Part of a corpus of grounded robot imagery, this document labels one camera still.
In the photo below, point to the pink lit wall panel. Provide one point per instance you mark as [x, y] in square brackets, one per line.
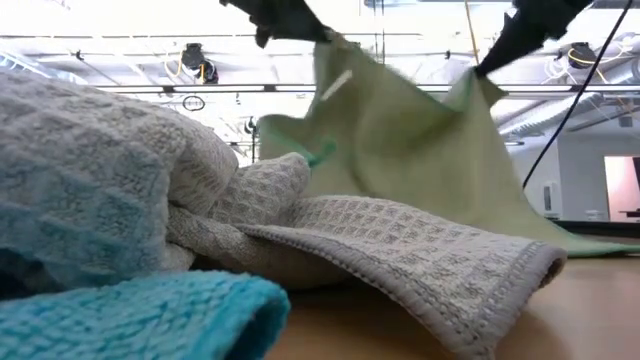
[620, 190]

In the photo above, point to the pale green microfiber towel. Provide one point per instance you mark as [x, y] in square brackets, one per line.
[425, 150]

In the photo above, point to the long ceiling light bar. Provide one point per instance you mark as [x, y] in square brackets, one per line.
[220, 88]

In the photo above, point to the turquoise blue microfiber towel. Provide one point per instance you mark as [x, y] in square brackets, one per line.
[125, 320]

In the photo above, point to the grey waffle microfiber towel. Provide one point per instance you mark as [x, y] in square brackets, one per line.
[400, 250]

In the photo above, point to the black background rig frame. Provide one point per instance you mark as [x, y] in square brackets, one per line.
[253, 145]

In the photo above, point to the black metal table frame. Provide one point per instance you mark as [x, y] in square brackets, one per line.
[600, 227]

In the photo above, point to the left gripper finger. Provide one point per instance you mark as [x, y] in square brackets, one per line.
[307, 27]

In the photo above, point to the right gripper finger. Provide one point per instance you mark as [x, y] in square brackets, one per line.
[510, 45]

